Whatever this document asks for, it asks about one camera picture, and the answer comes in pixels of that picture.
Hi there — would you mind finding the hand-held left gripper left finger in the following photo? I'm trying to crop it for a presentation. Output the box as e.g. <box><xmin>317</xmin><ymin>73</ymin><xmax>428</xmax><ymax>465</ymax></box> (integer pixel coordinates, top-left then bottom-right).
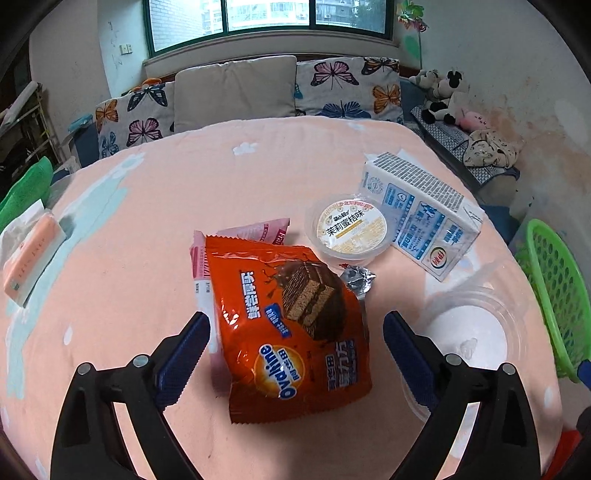
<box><xmin>52</xmin><ymin>311</ymin><xmax>212</xmax><ymax>480</ymax></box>

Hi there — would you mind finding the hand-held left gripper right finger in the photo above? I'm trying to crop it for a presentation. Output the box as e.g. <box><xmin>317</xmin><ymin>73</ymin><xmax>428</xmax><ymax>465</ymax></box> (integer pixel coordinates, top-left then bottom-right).
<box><xmin>383</xmin><ymin>311</ymin><xmax>542</xmax><ymax>480</ymax></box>

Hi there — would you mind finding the clear plastic container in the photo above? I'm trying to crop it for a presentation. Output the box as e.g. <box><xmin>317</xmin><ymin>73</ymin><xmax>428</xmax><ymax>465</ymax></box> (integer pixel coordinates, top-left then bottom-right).
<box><xmin>399</xmin><ymin>258</ymin><xmax>532</xmax><ymax>423</ymax></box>

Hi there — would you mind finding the pink snack wrapper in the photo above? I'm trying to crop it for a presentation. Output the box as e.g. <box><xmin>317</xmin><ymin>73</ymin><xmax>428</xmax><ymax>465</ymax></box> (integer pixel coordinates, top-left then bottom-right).
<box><xmin>189</xmin><ymin>217</ymin><xmax>291</xmax><ymax>370</ymax></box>

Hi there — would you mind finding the silver foil piece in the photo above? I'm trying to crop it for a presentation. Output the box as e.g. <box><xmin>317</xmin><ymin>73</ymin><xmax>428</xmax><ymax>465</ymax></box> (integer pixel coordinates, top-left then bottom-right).
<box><xmin>339</xmin><ymin>263</ymin><xmax>377</xmax><ymax>301</ymax></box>

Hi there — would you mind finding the orange snack wrapper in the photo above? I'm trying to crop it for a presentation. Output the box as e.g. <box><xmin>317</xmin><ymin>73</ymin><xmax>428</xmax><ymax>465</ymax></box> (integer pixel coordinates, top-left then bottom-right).
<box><xmin>204</xmin><ymin>234</ymin><xmax>374</xmax><ymax>425</ymax></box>

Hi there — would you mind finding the clear jelly cup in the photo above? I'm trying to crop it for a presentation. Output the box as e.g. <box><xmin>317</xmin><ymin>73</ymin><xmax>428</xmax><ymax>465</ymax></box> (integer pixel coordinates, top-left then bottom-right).
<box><xmin>305</xmin><ymin>193</ymin><xmax>400</xmax><ymax>265</ymax></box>

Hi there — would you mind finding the white blue milk carton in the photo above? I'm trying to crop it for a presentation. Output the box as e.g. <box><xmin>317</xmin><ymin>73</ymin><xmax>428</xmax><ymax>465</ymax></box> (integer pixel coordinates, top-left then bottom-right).
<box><xmin>359</xmin><ymin>152</ymin><xmax>484</xmax><ymax>282</ymax></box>

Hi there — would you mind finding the green plastic mesh basket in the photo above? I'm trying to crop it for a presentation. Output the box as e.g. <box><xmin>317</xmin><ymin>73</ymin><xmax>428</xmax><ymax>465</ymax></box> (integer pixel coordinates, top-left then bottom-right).
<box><xmin>515</xmin><ymin>218</ymin><xmax>591</xmax><ymax>384</ymax></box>

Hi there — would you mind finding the red stool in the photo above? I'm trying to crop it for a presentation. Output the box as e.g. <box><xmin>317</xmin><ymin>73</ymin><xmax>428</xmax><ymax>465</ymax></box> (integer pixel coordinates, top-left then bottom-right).
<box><xmin>545</xmin><ymin>429</ymin><xmax>583</xmax><ymax>480</ymax></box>

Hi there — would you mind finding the pink tissue pack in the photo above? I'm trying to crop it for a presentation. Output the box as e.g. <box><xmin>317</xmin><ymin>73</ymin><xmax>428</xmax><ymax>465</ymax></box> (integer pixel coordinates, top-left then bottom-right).
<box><xmin>0</xmin><ymin>200</ymin><xmax>66</xmax><ymax>309</ymax></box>

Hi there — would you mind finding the spotted beige cloth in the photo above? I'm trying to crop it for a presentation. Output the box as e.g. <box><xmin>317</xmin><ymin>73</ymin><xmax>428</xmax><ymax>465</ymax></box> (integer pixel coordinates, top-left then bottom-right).
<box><xmin>463</xmin><ymin>129</ymin><xmax>525</xmax><ymax>169</ymax></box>

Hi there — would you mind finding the blue sofa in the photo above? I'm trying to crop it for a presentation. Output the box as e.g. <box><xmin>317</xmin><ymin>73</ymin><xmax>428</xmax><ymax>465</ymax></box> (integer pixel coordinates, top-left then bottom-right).
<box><xmin>69</xmin><ymin>76</ymin><xmax>522</xmax><ymax>241</ymax></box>

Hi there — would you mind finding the green cloth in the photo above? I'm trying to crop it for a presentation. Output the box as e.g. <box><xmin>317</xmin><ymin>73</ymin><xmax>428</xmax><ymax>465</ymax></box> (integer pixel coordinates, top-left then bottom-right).
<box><xmin>0</xmin><ymin>156</ymin><xmax>54</xmax><ymax>227</ymax></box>

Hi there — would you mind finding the small butterfly print pillow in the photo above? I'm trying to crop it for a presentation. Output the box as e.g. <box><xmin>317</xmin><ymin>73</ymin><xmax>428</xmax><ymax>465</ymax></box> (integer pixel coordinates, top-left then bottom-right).
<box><xmin>95</xmin><ymin>80</ymin><xmax>177</xmax><ymax>160</ymax></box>

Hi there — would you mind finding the pink plush toy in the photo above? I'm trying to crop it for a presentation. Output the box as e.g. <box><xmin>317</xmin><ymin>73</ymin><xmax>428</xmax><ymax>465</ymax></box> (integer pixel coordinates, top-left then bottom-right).
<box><xmin>455</xmin><ymin>110</ymin><xmax>492</xmax><ymax>132</ymax></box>

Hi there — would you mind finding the beige cushion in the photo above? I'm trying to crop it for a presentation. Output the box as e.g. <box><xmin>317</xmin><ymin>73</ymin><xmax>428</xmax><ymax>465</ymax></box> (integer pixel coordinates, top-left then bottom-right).
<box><xmin>173</xmin><ymin>55</ymin><xmax>298</xmax><ymax>134</ymax></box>

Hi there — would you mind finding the cow plush toy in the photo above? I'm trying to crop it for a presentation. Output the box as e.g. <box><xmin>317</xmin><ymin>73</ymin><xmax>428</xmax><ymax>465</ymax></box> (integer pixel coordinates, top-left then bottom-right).
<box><xmin>422</xmin><ymin>68</ymin><xmax>465</xmax><ymax>124</ymax></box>

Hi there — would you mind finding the large butterfly print pillow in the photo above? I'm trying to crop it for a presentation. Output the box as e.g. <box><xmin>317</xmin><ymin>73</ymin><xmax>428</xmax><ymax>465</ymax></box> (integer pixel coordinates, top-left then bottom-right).
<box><xmin>295</xmin><ymin>55</ymin><xmax>404</xmax><ymax>124</ymax></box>

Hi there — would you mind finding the grey plush toy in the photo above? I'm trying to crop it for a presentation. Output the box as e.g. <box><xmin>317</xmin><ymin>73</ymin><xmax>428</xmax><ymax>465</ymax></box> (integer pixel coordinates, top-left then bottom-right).
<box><xmin>409</xmin><ymin>69</ymin><xmax>439</xmax><ymax>89</ymax></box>

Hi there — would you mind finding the metal rack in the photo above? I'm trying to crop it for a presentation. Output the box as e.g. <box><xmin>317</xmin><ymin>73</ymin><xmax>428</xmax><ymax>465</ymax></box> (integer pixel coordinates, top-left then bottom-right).
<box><xmin>0</xmin><ymin>80</ymin><xmax>61</xmax><ymax>167</ymax></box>

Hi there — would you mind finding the colourful pinwheel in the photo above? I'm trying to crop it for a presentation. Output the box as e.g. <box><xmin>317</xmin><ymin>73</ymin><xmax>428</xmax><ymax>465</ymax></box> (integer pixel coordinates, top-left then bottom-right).
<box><xmin>396</xmin><ymin>0</ymin><xmax>428</xmax><ymax>61</ymax></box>

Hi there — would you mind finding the green framed window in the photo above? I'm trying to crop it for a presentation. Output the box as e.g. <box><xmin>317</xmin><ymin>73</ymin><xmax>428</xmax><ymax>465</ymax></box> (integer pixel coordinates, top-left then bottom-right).
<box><xmin>143</xmin><ymin>0</ymin><xmax>400</xmax><ymax>58</ymax></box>

